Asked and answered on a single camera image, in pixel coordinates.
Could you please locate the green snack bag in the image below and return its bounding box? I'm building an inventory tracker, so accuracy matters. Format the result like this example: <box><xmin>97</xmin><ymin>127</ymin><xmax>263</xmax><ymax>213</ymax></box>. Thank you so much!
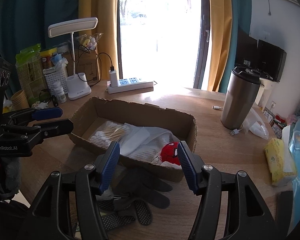
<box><xmin>15</xmin><ymin>43</ymin><xmax>47</xmax><ymax>106</ymax></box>

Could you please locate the white desk lamp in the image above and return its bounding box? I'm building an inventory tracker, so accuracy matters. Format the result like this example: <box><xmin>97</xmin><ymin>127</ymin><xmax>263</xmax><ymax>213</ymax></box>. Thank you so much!
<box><xmin>47</xmin><ymin>17</ymin><xmax>98</xmax><ymax>100</ymax></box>

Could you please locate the white pill bottle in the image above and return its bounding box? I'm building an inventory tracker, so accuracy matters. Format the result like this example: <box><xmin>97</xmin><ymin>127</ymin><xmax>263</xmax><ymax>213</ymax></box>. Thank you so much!
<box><xmin>55</xmin><ymin>86</ymin><xmax>66</xmax><ymax>103</ymax></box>

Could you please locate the white usb charger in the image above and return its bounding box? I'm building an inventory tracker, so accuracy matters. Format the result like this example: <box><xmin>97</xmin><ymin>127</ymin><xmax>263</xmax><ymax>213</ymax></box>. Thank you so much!
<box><xmin>109</xmin><ymin>66</ymin><xmax>118</xmax><ymax>87</ymax></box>

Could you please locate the brown cardboard carton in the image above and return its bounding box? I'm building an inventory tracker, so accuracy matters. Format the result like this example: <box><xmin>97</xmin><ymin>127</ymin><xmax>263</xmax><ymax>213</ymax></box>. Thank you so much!
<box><xmin>75</xmin><ymin>49</ymin><xmax>101</xmax><ymax>86</ymax></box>

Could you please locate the white usb cable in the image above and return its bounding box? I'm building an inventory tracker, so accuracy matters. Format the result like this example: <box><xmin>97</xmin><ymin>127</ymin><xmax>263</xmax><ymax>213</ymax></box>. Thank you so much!
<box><xmin>228</xmin><ymin>127</ymin><xmax>244</xmax><ymax>137</ymax></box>

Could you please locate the yellow tissue pack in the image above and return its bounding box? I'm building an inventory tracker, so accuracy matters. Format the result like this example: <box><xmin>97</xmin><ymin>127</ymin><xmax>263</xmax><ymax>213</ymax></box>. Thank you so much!
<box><xmin>264</xmin><ymin>138</ymin><xmax>298</xmax><ymax>187</ymax></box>

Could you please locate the white textured cloth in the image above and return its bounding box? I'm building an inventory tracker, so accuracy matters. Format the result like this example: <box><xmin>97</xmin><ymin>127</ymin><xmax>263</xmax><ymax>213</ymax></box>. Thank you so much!
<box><xmin>119</xmin><ymin>123</ymin><xmax>180</xmax><ymax>166</ymax></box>

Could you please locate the steel travel mug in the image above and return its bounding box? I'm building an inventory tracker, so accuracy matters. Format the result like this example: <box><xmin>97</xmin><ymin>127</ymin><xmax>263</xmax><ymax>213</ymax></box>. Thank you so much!
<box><xmin>221</xmin><ymin>66</ymin><xmax>261</xmax><ymax>130</ymax></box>

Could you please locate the black knit glove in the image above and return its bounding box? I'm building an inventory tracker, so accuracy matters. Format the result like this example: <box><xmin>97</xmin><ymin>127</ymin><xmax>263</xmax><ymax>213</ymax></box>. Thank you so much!
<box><xmin>114</xmin><ymin>167</ymin><xmax>173</xmax><ymax>209</ymax></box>

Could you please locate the black dotted glove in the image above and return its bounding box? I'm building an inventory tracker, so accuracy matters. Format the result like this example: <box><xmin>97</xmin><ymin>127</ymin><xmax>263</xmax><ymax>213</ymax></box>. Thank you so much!
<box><xmin>97</xmin><ymin>198</ymin><xmax>153</xmax><ymax>232</ymax></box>

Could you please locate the cardboard paper cup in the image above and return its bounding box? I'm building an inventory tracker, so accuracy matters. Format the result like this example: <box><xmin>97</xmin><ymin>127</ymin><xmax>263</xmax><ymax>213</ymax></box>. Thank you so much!
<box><xmin>11</xmin><ymin>90</ymin><xmax>29</xmax><ymax>110</ymax></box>

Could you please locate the white power strip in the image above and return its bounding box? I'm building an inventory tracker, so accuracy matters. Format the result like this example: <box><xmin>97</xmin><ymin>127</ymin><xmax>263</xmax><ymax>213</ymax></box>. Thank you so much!
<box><xmin>107</xmin><ymin>77</ymin><xmax>154</xmax><ymax>94</ymax></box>

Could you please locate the red spiderman plush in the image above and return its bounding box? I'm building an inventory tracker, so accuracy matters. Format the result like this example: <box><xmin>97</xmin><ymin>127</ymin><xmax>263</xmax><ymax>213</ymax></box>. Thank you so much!
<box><xmin>160</xmin><ymin>142</ymin><xmax>180</xmax><ymax>165</ymax></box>

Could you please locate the teal curtain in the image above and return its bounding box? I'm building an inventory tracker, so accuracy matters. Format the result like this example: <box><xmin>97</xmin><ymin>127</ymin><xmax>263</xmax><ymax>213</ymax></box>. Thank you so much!
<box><xmin>0</xmin><ymin>0</ymin><xmax>82</xmax><ymax>98</ymax></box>

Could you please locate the brown cardboard box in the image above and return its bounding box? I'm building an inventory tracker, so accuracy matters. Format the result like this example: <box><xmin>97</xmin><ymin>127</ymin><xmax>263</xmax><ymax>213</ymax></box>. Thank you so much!
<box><xmin>69</xmin><ymin>97</ymin><xmax>197</xmax><ymax>182</ymax></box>

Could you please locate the white perforated basket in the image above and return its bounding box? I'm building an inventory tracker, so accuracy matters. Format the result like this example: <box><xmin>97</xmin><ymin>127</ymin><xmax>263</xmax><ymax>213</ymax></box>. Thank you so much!
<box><xmin>44</xmin><ymin>67</ymin><xmax>68</xmax><ymax>95</ymax></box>

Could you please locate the clear plastic bag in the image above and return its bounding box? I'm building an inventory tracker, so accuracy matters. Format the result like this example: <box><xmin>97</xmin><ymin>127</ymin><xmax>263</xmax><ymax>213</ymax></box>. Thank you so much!
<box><xmin>242</xmin><ymin>108</ymin><xmax>269</xmax><ymax>140</ymax></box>

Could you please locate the black monitor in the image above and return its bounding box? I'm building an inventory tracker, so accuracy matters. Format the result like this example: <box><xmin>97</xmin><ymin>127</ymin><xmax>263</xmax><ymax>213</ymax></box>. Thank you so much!
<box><xmin>235</xmin><ymin>29</ymin><xmax>287</xmax><ymax>82</ymax></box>

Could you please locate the yellow curtain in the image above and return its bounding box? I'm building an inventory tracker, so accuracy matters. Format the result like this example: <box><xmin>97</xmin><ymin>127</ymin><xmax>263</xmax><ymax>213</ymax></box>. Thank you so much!
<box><xmin>78</xmin><ymin>0</ymin><xmax>119</xmax><ymax>80</ymax></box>

